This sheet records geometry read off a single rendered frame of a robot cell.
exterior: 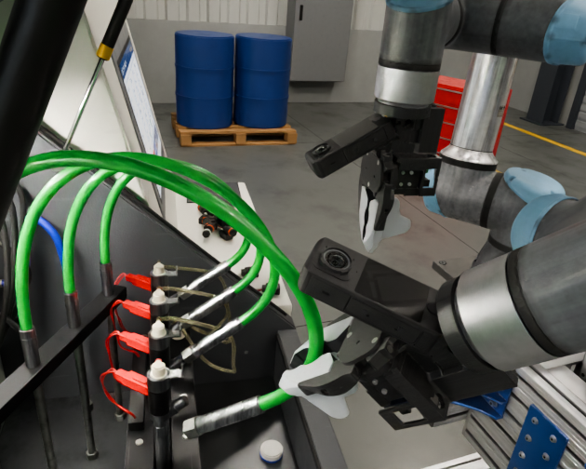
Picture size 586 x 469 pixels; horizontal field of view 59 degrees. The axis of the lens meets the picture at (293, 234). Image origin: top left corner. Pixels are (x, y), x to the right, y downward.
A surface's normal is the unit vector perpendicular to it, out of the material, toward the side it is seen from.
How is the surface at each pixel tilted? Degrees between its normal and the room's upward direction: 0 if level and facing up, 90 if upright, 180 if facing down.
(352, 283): 20
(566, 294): 79
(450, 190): 82
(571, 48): 114
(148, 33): 90
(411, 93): 90
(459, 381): 103
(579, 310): 90
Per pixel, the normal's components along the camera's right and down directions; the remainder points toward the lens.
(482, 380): -0.39, 0.58
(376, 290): 0.25, -0.70
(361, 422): 0.07, -0.89
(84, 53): 0.22, 0.44
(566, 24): -0.47, 0.13
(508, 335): -0.55, 0.37
